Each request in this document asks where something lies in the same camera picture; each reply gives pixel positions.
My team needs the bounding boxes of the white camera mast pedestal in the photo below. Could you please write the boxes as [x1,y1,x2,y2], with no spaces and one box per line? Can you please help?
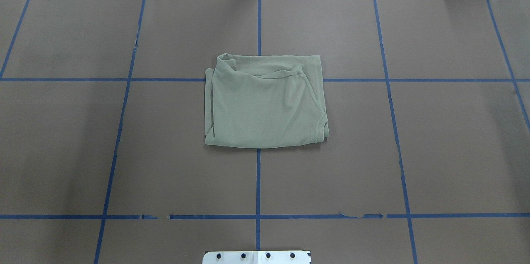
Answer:
[202,250,312,264]

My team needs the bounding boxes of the olive green long-sleeve shirt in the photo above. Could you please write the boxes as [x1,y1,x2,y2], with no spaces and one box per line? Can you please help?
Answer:
[205,53,330,149]

